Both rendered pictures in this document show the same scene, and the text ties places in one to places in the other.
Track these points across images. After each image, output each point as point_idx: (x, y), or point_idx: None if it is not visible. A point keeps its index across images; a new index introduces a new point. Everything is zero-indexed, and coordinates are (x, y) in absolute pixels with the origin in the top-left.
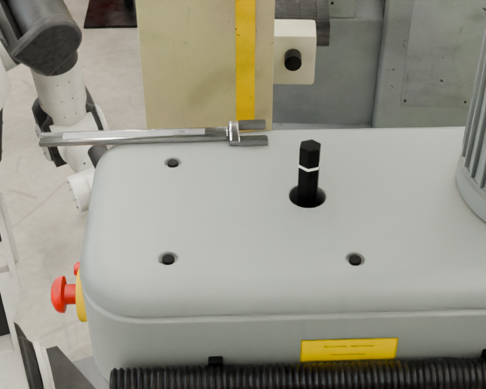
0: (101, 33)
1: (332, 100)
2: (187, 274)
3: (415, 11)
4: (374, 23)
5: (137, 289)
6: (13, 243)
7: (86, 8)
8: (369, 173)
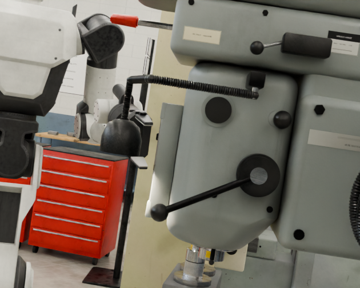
0: (93, 287)
1: None
2: None
3: (316, 258)
4: (287, 267)
5: None
6: (40, 171)
7: (86, 275)
8: None
